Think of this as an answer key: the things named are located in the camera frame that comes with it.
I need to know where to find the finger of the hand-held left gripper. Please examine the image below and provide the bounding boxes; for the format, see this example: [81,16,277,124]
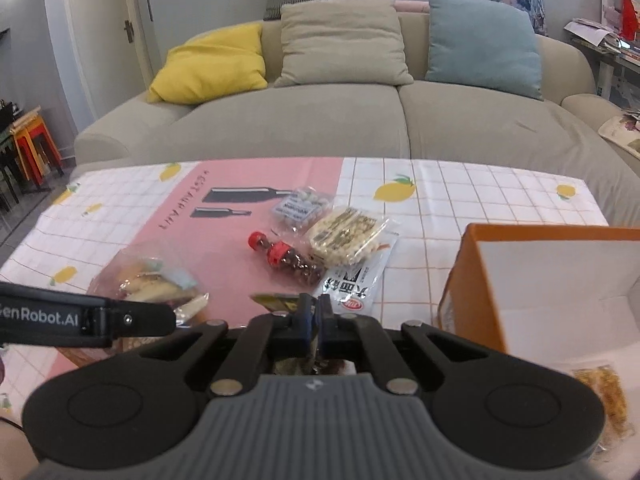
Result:
[82,302,177,349]

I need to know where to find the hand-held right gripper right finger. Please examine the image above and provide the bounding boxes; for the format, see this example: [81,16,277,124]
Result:
[316,294,493,397]

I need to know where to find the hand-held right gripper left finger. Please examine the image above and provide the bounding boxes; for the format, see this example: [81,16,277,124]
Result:
[135,294,314,397]

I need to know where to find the clear bag of pastries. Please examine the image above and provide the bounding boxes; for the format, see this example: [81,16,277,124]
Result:
[87,245,211,332]

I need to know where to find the silver snack packet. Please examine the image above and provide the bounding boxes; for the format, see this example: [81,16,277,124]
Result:
[312,232,401,314]

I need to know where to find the red capped bottle candy packet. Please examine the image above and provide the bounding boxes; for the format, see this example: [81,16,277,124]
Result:
[248,230,331,284]

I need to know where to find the clear packet of peanut bars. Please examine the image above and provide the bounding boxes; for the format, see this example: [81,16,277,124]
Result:
[305,206,392,267]

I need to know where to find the orange cardboard box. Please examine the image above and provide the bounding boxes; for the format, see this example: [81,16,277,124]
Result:
[437,223,640,461]

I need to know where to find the yellow crispy snack packet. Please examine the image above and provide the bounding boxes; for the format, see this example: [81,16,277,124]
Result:
[570,365,631,454]

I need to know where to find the orange stool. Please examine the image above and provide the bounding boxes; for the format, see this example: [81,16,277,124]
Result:
[12,115,65,185]

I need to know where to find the lemon print checked tablecloth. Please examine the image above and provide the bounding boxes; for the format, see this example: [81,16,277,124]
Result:
[0,157,611,411]

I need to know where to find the beige fabric sofa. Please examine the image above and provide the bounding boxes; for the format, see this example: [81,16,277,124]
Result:
[74,10,640,221]

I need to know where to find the yellow pillow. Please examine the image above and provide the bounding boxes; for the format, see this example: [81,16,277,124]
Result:
[147,24,268,106]

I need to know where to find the beige pillow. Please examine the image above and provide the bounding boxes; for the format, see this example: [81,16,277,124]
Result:
[273,0,415,87]

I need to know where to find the white door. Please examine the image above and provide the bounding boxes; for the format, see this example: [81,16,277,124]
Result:
[42,0,157,93]

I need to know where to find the light blue pillow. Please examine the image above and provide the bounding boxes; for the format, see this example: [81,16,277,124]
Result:
[425,0,545,101]

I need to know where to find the floral magazine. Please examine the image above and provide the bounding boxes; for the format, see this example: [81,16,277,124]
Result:
[598,110,640,161]

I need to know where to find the white side table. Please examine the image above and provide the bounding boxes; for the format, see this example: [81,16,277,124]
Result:
[565,22,640,107]

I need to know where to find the white papers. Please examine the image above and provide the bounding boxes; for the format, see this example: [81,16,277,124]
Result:
[565,18,623,47]

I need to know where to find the stack of books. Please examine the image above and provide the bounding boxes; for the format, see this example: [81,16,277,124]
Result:
[600,34,640,67]

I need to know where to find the red paper ornament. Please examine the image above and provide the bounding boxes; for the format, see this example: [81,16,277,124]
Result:
[620,0,639,39]

